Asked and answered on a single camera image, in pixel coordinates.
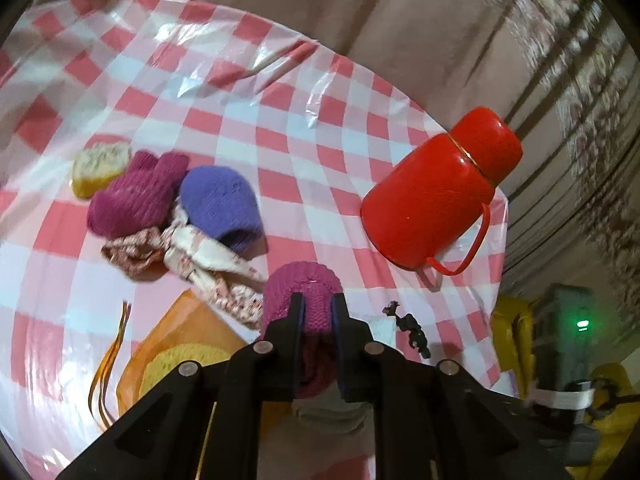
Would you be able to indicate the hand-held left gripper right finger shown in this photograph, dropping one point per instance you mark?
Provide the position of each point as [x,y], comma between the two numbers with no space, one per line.
[339,320]

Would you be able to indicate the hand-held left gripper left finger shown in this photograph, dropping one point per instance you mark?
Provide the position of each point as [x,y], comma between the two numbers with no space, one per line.
[298,320]

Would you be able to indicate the magenta knit sock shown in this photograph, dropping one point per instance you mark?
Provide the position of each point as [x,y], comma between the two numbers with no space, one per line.
[315,285]
[130,200]

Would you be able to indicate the grey blue sock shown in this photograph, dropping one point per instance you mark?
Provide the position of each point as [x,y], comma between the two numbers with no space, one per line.
[327,417]

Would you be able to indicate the orange organza bag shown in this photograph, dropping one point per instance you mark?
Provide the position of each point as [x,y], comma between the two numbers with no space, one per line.
[200,320]

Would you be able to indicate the cream floral headband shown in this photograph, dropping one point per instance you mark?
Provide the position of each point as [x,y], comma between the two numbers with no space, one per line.
[200,252]

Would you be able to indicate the purple knit sock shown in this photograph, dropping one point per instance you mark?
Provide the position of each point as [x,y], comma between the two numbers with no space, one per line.
[215,200]

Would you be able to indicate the yellow block sponge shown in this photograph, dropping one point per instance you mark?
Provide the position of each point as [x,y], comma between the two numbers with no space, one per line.
[95,165]

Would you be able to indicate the red thermos jug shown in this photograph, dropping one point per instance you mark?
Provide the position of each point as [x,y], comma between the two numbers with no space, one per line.
[430,195]

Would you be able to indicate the pink white checked tablecloth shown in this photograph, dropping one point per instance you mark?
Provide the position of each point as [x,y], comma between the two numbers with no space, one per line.
[300,125]

